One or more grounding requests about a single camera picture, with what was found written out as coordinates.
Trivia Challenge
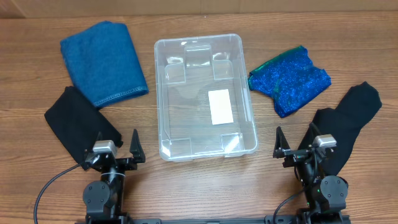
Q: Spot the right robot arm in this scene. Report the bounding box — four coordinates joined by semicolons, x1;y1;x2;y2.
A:
273;123;348;214

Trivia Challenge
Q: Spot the sparkly blue green cloth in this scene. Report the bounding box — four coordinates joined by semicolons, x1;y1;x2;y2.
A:
248;45;331;118

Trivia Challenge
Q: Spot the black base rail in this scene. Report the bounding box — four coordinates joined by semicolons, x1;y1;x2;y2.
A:
76;215;351;224

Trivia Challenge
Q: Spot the blue terry towel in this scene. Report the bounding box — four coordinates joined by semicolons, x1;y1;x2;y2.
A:
60;21;149;108

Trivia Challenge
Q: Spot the black cloth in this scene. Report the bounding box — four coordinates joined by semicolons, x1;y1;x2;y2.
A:
335;82;382;126
44;86;123;170
312;108;360;175

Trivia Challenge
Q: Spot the clear plastic storage bin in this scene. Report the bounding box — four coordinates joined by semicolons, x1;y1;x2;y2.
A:
154;34;258;162

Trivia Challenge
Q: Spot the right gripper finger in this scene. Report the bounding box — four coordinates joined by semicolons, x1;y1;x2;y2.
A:
273;126;291;158
308;123;322;137

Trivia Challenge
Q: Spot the white label in bin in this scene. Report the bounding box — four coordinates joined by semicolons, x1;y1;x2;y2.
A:
208;89;234;125

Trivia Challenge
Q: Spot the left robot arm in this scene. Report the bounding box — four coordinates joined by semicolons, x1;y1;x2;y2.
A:
83;130;146;223

